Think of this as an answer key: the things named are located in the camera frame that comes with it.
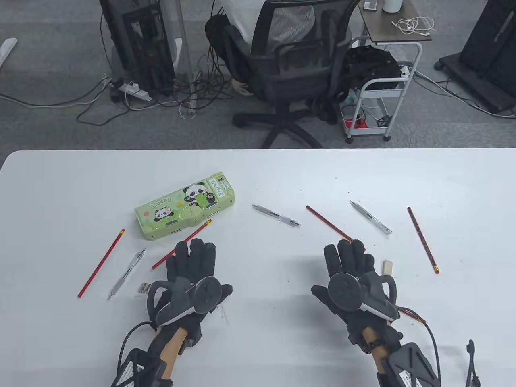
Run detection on person's left hand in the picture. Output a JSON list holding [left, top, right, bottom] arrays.
[[154, 238, 233, 349]]

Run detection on person's right hand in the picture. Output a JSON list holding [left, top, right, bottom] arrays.
[[311, 240, 404, 355]]

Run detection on silver ballpoint pen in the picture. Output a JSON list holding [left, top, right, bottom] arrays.
[[252, 204, 302, 228], [349, 200, 393, 235]]

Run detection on green panda pencil case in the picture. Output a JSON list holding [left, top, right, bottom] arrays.
[[134, 172, 235, 241]]

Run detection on clear grey-grip pen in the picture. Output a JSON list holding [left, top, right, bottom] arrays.
[[107, 248, 146, 300]]

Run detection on person's right forearm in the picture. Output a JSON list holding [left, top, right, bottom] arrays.
[[362, 327, 388, 376]]

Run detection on person's left forearm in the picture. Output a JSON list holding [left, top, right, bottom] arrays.
[[155, 327, 190, 379]]

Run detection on red pencil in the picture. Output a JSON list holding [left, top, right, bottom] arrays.
[[77, 229, 125, 299], [397, 307, 427, 324], [152, 220, 213, 270], [306, 205, 354, 243], [407, 207, 440, 275]]

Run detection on black white hand controller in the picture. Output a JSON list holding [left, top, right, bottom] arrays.
[[147, 276, 222, 327], [327, 272, 399, 323]]

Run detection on small red container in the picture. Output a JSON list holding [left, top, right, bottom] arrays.
[[343, 106, 369, 129]]

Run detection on white rolling cart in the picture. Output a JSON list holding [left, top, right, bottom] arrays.
[[345, 36, 424, 144]]

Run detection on white power strip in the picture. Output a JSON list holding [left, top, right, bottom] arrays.
[[118, 82, 153, 101]]

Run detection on black mesh office chair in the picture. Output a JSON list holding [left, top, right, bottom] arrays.
[[221, 0, 361, 149]]

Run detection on black bag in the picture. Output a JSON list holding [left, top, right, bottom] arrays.
[[343, 45, 404, 91]]

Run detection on black computer tower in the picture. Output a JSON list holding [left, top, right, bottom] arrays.
[[99, 0, 177, 93]]

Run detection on brown wooden side table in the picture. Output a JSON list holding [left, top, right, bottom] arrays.
[[358, 0, 433, 45]]

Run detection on grey metal desk leg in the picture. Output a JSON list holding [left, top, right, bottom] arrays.
[[160, 0, 198, 109]]

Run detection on black wheeled stand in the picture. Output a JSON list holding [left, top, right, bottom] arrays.
[[434, 0, 516, 115]]

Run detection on white table foot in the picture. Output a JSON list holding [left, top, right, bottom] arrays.
[[0, 37, 18, 69]]

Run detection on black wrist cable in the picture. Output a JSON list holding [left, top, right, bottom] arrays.
[[117, 320, 158, 375], [411, 314, 482, 387]]

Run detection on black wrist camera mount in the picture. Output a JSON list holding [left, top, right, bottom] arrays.
[[377, 343, 440, 387], [111, 349, 174, 387]]

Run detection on tangle of black floor cables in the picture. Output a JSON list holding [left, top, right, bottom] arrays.
[[76, 44, 235, 126]]

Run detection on grey floor cables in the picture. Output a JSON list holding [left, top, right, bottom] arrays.
[[413, 69, 516, 119]]

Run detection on white floor cable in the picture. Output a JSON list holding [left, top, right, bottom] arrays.
[[0, 75, 113, 108]]

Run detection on white earphone cable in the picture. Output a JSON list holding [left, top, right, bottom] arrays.
[[392, 16, 436, 37]]

